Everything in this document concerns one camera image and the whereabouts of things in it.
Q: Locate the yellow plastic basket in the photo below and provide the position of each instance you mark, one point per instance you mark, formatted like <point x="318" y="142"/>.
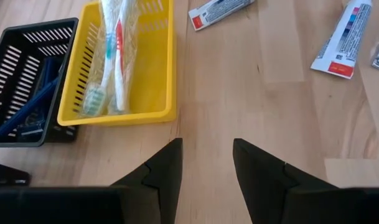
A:
<point x="152" y="77"/>

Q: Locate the teal white toothbrush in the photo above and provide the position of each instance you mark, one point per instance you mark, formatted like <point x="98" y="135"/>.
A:
<point x="109" y="46"/>

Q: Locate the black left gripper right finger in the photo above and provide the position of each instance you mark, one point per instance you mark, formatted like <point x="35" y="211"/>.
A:
<point x="270" y="193"/>

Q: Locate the blue razor with clear cap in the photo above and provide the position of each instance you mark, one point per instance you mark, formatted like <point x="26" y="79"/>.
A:
<point x="30" y="130"/>
<point x="27" y="107"/>

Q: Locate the red white toothbrush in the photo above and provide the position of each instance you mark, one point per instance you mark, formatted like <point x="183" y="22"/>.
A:
<point x="120" y="40"/>

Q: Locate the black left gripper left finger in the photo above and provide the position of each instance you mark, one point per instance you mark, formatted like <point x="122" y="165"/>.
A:
<point x="158" y="186"/>

